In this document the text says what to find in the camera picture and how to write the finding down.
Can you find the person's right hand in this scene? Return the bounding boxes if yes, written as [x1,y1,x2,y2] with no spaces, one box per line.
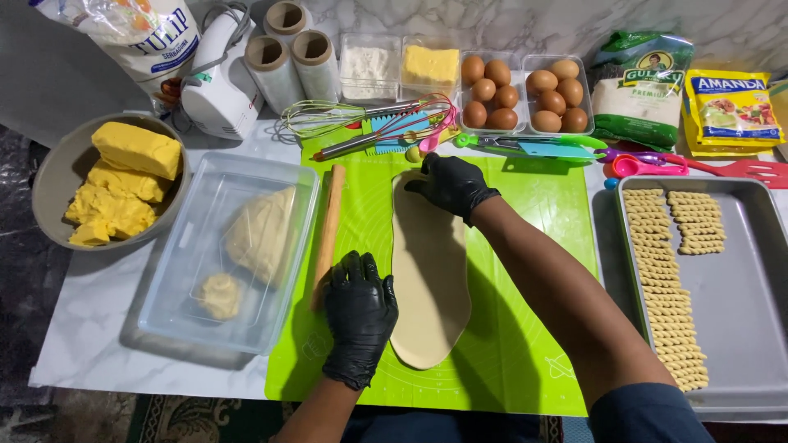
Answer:
[403,153,501,227]

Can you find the person's left hand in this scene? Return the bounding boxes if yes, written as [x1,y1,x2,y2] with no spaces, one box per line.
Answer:
[321,250,399,391]

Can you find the dough sheet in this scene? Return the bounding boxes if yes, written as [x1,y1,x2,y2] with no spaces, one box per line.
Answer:
[389,170,473,371]

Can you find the pink plastic measuring spoons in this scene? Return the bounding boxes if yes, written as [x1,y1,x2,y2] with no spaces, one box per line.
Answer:
[417,105,461,154]

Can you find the blue comb scraper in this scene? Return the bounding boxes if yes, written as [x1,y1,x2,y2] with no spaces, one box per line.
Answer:
[368,110,433,155]

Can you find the wooden rolling pin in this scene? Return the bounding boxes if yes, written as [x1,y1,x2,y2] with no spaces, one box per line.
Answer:
[309,164,347,312]

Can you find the clear tub holding butter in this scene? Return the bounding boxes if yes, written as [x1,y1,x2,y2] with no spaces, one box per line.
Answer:
[399,34,462,103]

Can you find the group of brown eggs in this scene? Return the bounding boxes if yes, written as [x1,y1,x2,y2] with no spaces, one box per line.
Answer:
[525,58,590,134]
[460,55,521,131]

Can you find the blue plastic dough scraper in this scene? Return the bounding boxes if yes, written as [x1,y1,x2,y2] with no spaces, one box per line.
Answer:
[518,141,599,161]

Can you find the clear egg tub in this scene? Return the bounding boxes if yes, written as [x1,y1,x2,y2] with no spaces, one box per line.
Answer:
[458,50,529,135]
[521,53,596,137]

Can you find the rectangular yellow butter slab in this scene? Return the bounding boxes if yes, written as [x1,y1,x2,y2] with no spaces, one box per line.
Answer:
[402,44,460,87]

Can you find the large pale dough lump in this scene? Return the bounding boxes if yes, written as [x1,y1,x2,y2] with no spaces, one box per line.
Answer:
[224,186,297,288]

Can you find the small pale dough lump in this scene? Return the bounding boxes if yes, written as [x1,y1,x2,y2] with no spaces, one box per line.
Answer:
[197,272,245,321]

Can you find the clear tub of white flour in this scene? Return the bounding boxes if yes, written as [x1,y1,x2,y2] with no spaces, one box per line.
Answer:
[339,32,403,104]

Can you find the green silicone baking mat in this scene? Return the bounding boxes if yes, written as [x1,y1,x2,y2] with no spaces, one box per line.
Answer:
[265,130,599,418]

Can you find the pink round measuring spoon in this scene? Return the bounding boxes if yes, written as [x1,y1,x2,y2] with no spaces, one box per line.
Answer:
[611,153,692,180]

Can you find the purple measuring spoon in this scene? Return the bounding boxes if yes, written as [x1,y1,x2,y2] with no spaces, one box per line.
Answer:
[593,147,670,166]

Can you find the large clear plastic container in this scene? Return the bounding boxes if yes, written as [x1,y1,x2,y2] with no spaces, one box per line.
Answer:
[137,152,321,356]

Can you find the clear plastic wrap roll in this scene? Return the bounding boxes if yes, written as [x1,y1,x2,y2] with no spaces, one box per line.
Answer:
[244,34,307,116]
[290,29,342,103]
[263,0,315,48]

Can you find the green and white sugar bag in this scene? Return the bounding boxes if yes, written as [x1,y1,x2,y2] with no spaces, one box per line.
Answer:
[590,30,696,153]

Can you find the long row of twisted cookies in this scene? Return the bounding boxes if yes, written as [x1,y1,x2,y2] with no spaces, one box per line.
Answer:
[621,187,710,393]

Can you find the short row of twisted cookies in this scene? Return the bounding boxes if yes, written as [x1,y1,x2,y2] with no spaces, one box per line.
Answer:
[666,190,728,257]

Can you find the white electric hand mixer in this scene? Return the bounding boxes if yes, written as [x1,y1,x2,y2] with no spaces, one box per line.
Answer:
[180,9,265,142]

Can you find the lumpy yellow butter chunk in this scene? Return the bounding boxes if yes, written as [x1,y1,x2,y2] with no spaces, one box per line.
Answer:
[64,183,158,241]

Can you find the flat yellow butter chunk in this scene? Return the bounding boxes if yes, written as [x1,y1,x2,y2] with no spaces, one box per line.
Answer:
[85,160,174,204]

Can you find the long yellow butter block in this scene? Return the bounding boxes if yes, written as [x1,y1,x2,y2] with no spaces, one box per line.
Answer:
[91,121,183,181]

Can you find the small yellow butter piece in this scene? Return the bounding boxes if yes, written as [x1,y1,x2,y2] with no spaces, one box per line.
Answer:
[68,220,112,248]

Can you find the yellow margarine packet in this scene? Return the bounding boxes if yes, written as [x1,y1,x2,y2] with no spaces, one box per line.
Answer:
[681,68,786,157]

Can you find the person's dark blue clothing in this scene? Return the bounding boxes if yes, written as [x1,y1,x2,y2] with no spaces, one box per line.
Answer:
[340,382,716,443]

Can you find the red slotted spatula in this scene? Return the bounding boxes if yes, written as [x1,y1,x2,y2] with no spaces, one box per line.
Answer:
[664,156,788,190]

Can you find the grey metal baking tray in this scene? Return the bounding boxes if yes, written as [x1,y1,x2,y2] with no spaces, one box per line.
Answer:
[615,175,788,414]

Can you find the grey round bowl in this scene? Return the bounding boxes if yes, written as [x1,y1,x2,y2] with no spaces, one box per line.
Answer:
[31,111,192,252]

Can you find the white flour bag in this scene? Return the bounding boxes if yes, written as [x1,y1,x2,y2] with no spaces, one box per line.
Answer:
[29,0,203,107]

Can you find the green handled kitchen tongs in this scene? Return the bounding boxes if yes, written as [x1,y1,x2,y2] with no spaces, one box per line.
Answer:
[454,132,608,162]

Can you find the pink wire whisk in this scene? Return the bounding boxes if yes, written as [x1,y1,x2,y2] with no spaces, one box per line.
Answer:
[312,93,458,162]

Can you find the green wire whisk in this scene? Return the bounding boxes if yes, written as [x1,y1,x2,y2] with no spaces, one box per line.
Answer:
[281,98,427,140]

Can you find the grey mixer cord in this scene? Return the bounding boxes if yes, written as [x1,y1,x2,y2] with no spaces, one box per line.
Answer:
[182,1,254,78]

